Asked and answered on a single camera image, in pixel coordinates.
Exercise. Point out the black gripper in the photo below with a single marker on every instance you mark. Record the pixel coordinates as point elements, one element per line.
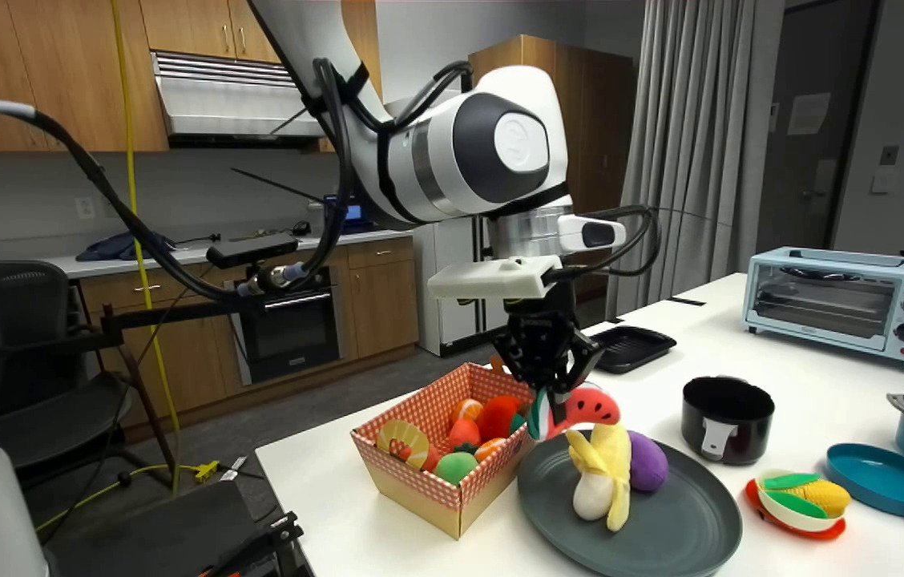
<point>542,341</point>

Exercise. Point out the watermelon slice plushie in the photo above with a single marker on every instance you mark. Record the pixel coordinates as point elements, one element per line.
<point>585,407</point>

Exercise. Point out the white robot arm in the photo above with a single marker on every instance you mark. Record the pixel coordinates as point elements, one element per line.
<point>452,138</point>

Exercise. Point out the red round plushie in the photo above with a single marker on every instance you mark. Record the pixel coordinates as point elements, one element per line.
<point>500,418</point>

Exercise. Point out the yellow banana plushie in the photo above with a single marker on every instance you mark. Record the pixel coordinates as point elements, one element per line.
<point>608,470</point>

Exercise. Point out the small orange plushie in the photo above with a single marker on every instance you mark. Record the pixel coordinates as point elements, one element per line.
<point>467,421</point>

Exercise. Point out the white garlic plushie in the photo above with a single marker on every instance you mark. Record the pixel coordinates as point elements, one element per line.
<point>592,499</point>

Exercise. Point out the purple eggplant plushie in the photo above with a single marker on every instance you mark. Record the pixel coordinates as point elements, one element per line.
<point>649,465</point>

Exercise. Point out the green pear plushie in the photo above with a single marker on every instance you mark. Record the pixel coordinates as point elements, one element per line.
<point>457,465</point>

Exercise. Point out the orange checkered cardboard box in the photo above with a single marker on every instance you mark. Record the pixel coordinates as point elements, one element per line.
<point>441,499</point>

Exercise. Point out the lemon slice plushie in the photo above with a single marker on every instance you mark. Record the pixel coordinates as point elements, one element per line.
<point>405,446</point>

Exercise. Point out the gray round plate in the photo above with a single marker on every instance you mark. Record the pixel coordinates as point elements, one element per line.
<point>666,533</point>

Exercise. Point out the small red plate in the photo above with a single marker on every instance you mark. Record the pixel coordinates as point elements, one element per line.
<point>767,514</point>

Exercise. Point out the black square tray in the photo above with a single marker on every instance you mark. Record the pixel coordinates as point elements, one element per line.
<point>640,346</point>

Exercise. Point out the black mug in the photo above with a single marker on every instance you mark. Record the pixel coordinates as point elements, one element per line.
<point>730,421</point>

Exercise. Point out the green yellow toy food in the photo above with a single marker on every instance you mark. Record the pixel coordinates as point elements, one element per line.
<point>805,499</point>

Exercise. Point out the gray curtain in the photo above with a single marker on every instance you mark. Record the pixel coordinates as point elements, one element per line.
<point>689,150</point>

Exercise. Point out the black built-in oven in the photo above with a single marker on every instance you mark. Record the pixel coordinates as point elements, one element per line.
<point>286,326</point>

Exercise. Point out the light blue toaster oven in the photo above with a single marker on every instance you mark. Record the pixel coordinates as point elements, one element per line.
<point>847,305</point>

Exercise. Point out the teal frying pan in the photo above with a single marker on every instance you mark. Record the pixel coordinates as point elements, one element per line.
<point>887,478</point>

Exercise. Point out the black office chair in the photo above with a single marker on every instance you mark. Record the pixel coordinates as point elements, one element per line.
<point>37,372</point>

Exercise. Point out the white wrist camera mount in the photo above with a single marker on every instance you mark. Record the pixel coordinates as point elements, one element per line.
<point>494,279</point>

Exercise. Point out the black camera on boom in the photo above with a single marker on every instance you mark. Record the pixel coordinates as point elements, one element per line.
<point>247,248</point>

